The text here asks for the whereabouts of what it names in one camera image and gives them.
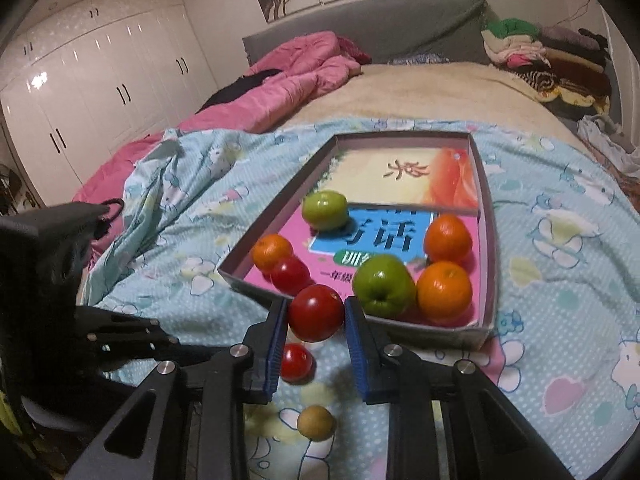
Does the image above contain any red cherry tomato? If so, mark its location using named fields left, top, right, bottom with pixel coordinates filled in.
left=280, top=342, right=315, bottom=382
left=287, top=284, right=346, bottom=343
left=270, top=256, right=312, bottom=296

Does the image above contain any orange tangerine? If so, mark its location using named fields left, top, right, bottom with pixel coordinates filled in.
left=416, top=261, right=473, bottom=318
left=424, top=214, right=473, bottom=263
left=251, top=234, right=294, bottom=272

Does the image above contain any shallow cardboard box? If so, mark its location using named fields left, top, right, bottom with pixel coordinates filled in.
left=217, top=131, right=501, bottom=350

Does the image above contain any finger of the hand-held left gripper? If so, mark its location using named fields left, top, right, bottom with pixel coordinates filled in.
left=87, top=331, right=228, bottom=367
left=75, top=305, right=168, bottom=335

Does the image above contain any pink book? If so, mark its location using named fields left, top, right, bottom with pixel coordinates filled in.
left=245, top=204, right=483, bottom=328

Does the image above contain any pile of folded clothes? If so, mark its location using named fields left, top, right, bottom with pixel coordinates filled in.
left=480, top=17, right=613, bottom=121

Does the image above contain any cat printed blue blanket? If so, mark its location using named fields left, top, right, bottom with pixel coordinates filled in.
left=75, top=117, right=640, bottom=480

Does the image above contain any small green jujube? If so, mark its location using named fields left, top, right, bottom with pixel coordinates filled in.
left=302, top=190, right=349, bottom=232

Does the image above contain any tan round fruit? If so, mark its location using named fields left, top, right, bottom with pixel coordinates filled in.
left=297, top=405, right=337, bottom=442

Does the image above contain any beige blanket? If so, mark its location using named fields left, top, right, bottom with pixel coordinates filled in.
left=285, top=60, right=601, bottom=156

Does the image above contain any white wardrobe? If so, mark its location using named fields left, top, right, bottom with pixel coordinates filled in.
left=0, top=0, right=221, bottom=206

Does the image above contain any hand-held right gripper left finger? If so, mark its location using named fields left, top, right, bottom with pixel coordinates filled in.
left=65, top=299, right=290, bottom=480

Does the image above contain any pink quilt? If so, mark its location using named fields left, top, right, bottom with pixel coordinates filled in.
left=72, top=30, right=363, bottom=206

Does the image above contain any yellow green garment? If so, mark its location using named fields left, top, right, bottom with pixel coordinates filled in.
left=0, top=392, right=23, bottom=466

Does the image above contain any beige and orange book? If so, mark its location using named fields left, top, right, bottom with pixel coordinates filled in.
left=320, top=147, right=481, bottom=211

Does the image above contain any white crumpled cloth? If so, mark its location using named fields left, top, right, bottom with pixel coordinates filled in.
left=577, top=114, right=640, bottom=178

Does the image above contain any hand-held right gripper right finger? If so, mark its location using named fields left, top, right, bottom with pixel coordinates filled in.
left=344, top=296, right=576, bottom=480

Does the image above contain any black cloth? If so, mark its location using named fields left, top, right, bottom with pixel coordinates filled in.
left=195, top=69, right=283, bottom=113

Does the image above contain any grey bed headboard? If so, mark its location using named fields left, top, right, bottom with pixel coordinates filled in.
left=242, top=0, right=493, bottom=68

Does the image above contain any large green jujube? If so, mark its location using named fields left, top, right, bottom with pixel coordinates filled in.
left=352, top=254, right=417, bottom=318

